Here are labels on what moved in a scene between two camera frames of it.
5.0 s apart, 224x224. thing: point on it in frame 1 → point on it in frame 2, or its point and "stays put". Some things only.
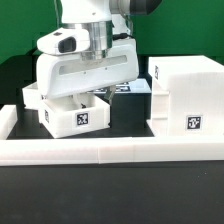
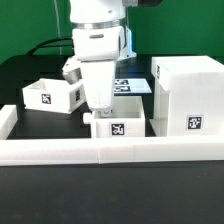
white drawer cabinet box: [187, 96] stays put
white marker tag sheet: [136, 86] stays put
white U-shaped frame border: [101, 150] stays put
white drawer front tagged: [67, 114] → [123, 124]
